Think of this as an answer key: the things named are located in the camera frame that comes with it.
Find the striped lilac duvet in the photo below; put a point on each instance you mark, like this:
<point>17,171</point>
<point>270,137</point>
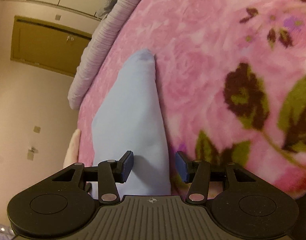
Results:
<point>97,49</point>

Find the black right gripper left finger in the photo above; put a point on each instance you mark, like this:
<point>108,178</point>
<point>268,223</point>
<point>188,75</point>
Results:
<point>107,174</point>

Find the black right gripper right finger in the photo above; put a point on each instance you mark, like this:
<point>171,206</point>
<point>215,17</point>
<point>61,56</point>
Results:
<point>199,174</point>

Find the cream pillow corner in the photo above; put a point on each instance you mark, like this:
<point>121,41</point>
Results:
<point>72,153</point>

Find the light blue sweatshirt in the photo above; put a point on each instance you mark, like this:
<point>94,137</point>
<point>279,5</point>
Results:
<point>130,119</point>

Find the pink rose blanket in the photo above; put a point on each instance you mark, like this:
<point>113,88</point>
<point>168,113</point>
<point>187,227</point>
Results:
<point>231,78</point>

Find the brown wooden door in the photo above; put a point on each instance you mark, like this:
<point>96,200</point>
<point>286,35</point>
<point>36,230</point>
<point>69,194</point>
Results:
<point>47,45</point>

